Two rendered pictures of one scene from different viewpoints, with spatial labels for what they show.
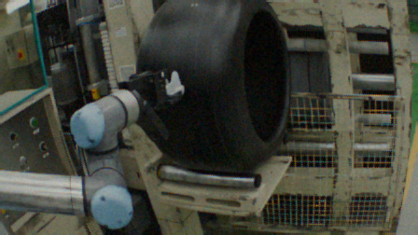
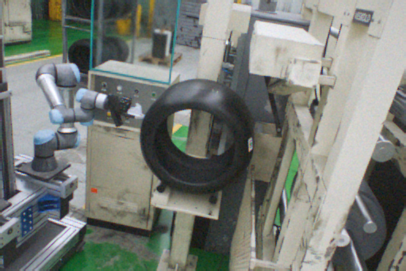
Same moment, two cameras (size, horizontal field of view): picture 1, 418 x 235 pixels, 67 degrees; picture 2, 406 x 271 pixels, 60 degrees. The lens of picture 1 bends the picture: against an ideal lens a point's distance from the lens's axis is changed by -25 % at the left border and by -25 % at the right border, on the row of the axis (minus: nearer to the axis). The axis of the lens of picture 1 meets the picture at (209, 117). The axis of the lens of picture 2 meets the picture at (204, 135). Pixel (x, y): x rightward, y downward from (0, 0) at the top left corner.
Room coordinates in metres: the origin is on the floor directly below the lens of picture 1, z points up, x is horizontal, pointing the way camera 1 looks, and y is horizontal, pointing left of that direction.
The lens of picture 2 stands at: (0.46, -1.60, 1.92)
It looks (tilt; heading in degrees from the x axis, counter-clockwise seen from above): 23 degrees down; 63
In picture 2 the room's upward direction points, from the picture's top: 10 degrees clockwise
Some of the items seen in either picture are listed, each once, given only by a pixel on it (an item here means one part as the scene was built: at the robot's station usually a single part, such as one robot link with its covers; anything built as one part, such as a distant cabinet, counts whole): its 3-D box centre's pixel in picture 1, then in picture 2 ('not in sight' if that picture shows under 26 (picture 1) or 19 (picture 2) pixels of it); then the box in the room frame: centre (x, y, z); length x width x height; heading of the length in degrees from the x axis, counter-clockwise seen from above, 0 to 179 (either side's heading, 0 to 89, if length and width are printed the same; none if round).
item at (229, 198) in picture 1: (209, 193); (166, 182); (1.12, 0.04, 0.84); 0.36 x 0.09 x 0.06; 59
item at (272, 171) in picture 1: (229, 181); (189, 193); (1.24, -0.03, 0.80); 0.37 x 0.36 x 0.02; 149
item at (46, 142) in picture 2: not in sight; (45, 142); (0.49, 0.53, 0.88); 0.13 x 0.12 x 0.14; 13
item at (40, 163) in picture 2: not in sight; (44, 158); (0.48, 0.53, 0.77); 0.15 x 0.15 x 0.10
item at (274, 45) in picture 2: not in sight; (279, 47); (1.43, -0.29, 1.71); 0.61 x 0.25 x 0.15; 59
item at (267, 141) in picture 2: not in sight; (262, 151); (1.68, -0.03, 1.05); 0.20 x 0.15 x 0.30; 59
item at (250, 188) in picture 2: (313, 171); (239, 252); (1.40, -0.39, 0.65); 0.90 x 0.02 x 0.70; 59
